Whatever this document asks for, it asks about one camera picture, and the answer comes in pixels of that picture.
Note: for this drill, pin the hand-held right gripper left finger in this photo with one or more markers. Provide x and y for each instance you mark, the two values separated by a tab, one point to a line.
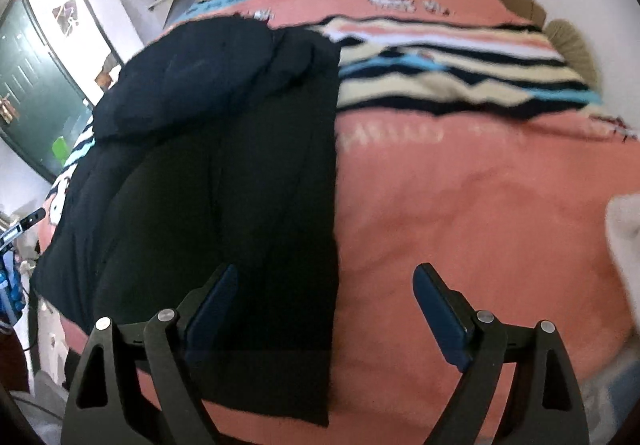
212	312

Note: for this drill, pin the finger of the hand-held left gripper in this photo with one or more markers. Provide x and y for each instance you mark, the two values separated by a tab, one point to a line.
33	217

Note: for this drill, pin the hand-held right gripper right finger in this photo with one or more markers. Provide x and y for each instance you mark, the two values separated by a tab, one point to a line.
442	315

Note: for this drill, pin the black hooded puffer jacket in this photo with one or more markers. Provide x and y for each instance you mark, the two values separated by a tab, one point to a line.
210	175

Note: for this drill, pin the green plastic chair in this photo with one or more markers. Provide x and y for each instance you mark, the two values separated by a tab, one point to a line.
60	150

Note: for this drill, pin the pink striped cartoon blanket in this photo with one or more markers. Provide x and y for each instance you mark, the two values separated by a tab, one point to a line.
475	205

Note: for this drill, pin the green door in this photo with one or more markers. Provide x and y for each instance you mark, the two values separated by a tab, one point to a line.
35	90

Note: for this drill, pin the white cloth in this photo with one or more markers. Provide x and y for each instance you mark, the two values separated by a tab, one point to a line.
626	245

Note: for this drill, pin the wall poster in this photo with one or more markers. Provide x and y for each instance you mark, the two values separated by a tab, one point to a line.
65	15

